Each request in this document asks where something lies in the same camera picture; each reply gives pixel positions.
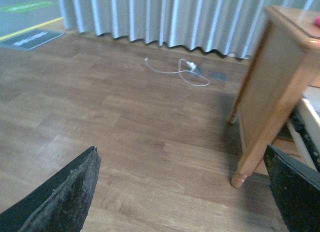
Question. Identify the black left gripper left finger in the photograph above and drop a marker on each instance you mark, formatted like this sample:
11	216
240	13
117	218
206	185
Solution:
61	203

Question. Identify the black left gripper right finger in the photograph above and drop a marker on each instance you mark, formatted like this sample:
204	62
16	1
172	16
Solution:
296	190

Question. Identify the wooden nightstand cabinet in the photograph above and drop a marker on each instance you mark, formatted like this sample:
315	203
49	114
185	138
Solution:
286	61

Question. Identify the closed floor socket cover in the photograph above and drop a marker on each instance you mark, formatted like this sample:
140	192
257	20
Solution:
218	76

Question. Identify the open floor socket box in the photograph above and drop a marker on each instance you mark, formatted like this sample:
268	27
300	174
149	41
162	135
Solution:
197	71

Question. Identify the white plug adapter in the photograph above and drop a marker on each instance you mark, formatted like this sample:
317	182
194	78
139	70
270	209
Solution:
191	65

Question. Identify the dark floor sign mat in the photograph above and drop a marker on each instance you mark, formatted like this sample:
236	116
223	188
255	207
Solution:
30	40

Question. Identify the grey-green pleated curtain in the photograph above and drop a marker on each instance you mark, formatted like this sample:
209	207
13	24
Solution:
231	27

